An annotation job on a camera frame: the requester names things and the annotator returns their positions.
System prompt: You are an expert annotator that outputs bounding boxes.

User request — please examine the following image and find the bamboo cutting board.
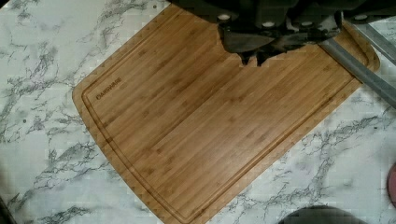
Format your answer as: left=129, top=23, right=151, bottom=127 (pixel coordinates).
left=72, top=3, right=381, bottom=224

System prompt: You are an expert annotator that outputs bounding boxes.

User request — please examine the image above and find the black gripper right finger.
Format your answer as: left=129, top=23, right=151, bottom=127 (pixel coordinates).
left=256, top=29, right=341, bottom=66

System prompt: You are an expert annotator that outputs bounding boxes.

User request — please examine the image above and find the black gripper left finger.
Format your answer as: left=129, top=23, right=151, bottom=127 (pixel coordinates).
left=218, top=25, right=275, bottom=65

